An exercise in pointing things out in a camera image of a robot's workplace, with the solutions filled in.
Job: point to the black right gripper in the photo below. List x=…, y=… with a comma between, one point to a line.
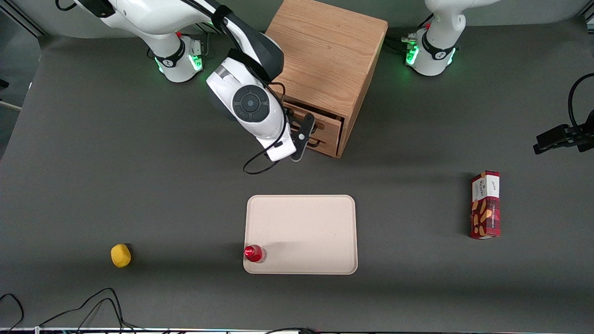
x=291, y=121

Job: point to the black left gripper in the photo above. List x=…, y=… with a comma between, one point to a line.
x=590, y=122

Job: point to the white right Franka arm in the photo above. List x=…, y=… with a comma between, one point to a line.
x=250, y=97

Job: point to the wooden drawer cabinet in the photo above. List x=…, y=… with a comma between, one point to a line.
x=329, y=51

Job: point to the red white snack box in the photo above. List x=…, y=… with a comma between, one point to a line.
x=485, y=208

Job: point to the beige plastic tray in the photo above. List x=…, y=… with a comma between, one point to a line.
x=306, y=232

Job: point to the red capped bottle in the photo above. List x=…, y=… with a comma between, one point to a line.
x=253, y=253

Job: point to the yellow lemon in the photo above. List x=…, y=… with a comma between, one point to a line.
x=120, y=256

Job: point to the aluminium frame profile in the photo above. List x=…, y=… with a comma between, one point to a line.
x=23, y=18
x=588, y=17

